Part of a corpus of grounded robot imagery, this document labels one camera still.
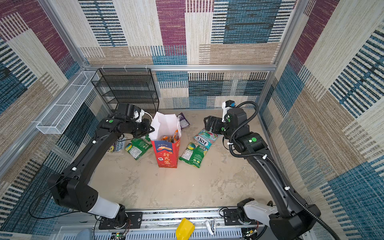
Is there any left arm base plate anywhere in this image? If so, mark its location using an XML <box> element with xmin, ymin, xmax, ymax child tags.
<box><xmin>98</xmin><ymin>212</ymin><xmax>143</xmax><ymax>230</ymax></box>

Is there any green snack bag far left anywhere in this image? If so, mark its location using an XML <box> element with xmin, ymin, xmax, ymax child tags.
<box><xmin>125</xmin><ymin>139</ymin><xmax>152</xmax><ymax>160</ymax></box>

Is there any orange snack bag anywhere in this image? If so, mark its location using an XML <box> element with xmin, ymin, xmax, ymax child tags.
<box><xmin>173</xmin><ymin>130</ymin><xmax>180</xmax><ymax>143</ymax></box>

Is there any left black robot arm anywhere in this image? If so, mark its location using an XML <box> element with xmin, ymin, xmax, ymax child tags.
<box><xmin>48</xmin><ymin>117</ymin><xmax>154</xmax><ymax>224</ymax></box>

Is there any blue white snack pack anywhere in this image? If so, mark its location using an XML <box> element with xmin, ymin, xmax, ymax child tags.
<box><xmin>106</xmin><ymin>139</ymin><xmax>126</xmax><ymax>156</ymax></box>

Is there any teal Fox's candy bag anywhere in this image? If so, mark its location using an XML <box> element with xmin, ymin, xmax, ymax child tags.
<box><xmin>194</xmin><ymin>129</ymin><xmax>219</xmax><ymax>149</ymax></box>

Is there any purple snack bag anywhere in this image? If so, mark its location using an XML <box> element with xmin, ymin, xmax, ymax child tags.
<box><xmin>178</xmin><ymin>113</ymin><xmax>190</xmax><ymax>129</ymax></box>

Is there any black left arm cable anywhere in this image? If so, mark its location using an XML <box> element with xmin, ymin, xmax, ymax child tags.
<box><xmin>28</xmin><ymin>179</ymin><xmax>79</xmax><ymax>220</ymax></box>

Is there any green snack bag centre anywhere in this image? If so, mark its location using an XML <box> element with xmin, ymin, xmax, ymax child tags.
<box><xmin>179</xmin><ymin>142</ymin><xmax>208</xmax><ymax>168</ymax></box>

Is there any white wire mesh basket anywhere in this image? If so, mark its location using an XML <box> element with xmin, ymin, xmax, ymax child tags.
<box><xmin>36</xmin><ymin>71</ymin><xmax>96</xmax><ymax>135</ymax></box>

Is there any green snack bag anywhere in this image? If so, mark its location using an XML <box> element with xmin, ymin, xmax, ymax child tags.
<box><xmin>125</xmin><ymin>139</ymin><xmax>152</xmax><ymax>160</ymax></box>
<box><xmin>179</xmin><ymin>142</ymin><xmax>208</xmax><ymax>168</ymax></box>

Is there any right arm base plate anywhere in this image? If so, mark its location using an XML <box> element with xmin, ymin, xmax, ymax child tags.
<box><xmin>219</xmin><ymin>208</ymin><xmax>242</xmax><ymax>226</ymax></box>

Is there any red paper gift bag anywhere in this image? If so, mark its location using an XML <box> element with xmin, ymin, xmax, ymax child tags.
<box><xmin>149</xmin><ymin>112</ymin><xmax>182</xmax><ymax>168</ymax></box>

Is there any silver metal clip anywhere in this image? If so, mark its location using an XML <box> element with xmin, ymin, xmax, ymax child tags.
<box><xmin>205</xmin><ymin>219</ymin><xmax>216</xmax><ymax>236</ymax></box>

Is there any black corrugated right cable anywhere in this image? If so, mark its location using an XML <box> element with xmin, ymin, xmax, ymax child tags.
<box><xmin>221</xmin><ymin>100</ymin><xmax>341</xmax><ymax>240</ymax></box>

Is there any yellow plastic object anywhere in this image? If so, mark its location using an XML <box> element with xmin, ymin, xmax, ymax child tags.
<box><xmin>176</xmin><ymin>218</ymin><xmax>195</xmax><ymax>240</ymax></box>

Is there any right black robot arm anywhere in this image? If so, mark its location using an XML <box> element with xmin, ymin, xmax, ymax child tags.
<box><xmin>204</xmin><ymin>109</ymin><xmax>322</xmax><ymax>240</ymax></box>

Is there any black wire mesh shelf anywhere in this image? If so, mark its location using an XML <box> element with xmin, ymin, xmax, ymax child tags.
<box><xmin>91</xmin><ymin>68</ymin><xmax>160</xmax><ymax>113</ymax></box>

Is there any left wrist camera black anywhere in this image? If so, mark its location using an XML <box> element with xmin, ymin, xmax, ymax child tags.
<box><xmin>115</xmin><ymin>103</ymin><xmax>145</xmax><ymax>123</ymax></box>

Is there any orange candy bag back side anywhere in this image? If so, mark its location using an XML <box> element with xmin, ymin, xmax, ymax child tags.
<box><xmin>162</xmin><ymin>136</ymin><xmax>179</xmax><ymax>143</ymax></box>

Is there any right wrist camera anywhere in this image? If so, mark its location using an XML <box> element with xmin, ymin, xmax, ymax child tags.
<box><xmin>222</xmin><ymin>100</ymin><xmax>247</xmax><ymax>124</ymax></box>

